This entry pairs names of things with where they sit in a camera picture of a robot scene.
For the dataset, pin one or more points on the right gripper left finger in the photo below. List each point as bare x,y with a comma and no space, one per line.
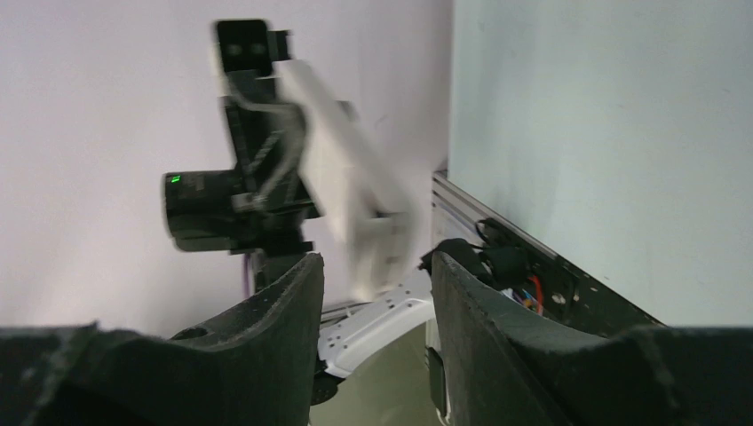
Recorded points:
250,365

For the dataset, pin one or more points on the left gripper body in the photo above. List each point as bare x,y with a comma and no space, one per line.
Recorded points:
267,135

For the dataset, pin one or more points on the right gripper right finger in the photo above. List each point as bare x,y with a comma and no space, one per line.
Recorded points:
508,366

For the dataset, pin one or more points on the white remote control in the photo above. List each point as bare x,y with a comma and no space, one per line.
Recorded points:
366,206

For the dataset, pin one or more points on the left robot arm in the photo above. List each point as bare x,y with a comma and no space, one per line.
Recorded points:
198,217

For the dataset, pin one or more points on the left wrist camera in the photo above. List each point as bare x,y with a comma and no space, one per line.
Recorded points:
247,51

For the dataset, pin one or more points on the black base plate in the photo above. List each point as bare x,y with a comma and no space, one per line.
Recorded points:
570,296

